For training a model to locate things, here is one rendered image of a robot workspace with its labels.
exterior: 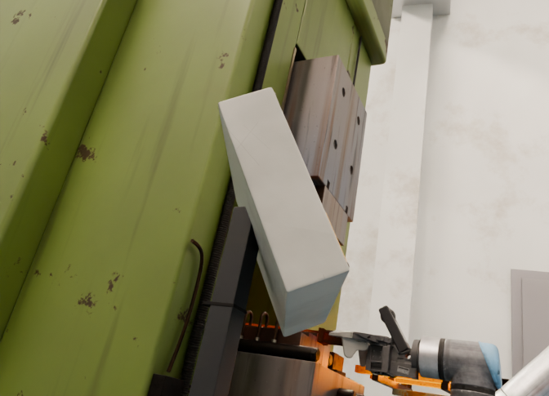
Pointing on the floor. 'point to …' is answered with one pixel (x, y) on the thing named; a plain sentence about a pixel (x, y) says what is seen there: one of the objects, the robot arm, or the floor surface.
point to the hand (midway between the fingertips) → (338, 337)
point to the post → (231, 273)
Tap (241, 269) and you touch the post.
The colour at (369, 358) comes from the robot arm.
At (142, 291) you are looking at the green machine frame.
